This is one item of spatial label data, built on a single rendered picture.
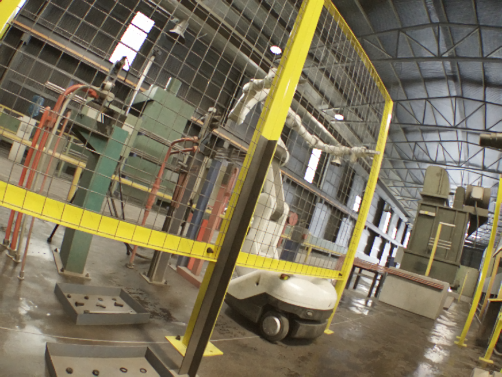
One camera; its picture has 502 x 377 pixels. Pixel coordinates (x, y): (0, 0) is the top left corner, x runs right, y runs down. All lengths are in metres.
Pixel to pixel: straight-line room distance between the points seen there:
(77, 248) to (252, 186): 0.99
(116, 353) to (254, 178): 0.72
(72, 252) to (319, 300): 1.28
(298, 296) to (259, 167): 0.79
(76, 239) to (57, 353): 0.74
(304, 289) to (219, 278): 0.69
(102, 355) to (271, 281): 0.93
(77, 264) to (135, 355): 0.69
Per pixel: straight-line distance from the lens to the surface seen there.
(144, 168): 9.87
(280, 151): 2.06
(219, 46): 11.35
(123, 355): 1.02
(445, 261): 5.36
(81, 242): 1.53
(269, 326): 1.54
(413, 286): 4.68
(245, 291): 1.62
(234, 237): 0.87
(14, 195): 0.84
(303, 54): 1.36
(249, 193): 0.88
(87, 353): 0.96
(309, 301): 1.51
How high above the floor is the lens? 0.57
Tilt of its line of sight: 6 degrees up
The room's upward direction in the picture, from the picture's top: 19 degrees clockwise
